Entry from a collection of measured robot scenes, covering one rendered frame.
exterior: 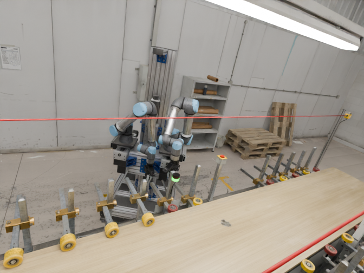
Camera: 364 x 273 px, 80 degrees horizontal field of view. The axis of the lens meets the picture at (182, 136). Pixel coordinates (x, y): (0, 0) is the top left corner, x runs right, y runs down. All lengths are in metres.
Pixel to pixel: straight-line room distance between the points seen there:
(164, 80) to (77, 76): 1.98
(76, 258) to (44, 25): 3.14
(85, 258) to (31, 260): 0.27
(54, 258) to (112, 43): 3.17
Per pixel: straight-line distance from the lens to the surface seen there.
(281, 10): 1.39
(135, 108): 1.94
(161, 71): 2.27
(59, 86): 3.98
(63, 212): 1.67
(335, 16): 1.87
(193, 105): 1.96
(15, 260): 1.53
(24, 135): 4.29
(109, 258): 1.49
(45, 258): 1.55
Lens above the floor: 2.10
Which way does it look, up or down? 23 degrees down
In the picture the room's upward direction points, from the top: 11 degrees clockwise
